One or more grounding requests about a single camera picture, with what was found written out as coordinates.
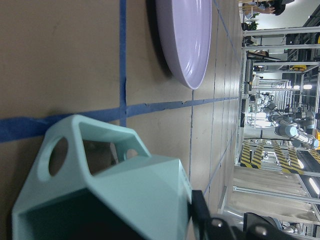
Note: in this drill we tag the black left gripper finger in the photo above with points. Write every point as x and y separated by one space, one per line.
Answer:
207 227

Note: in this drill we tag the mint green faceted cup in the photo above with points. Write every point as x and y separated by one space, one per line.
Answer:
143 196

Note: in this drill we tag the lavender round plate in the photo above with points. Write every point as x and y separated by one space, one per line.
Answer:
185 30

